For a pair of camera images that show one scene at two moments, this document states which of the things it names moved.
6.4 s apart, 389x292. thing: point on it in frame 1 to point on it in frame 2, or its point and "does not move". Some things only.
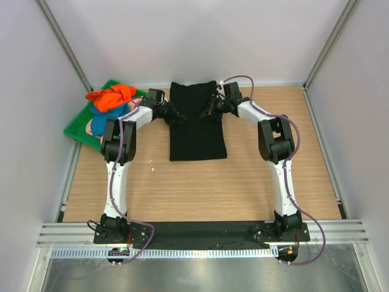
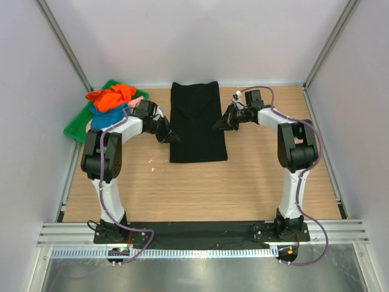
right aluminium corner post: [350, 6] does not move
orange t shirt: [114, 95] does not move
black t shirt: [196, 138] does not move
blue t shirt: [99, 118] does not move
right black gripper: [209, 112] to [227, 122]
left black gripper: [175, 117] to [168, 135]
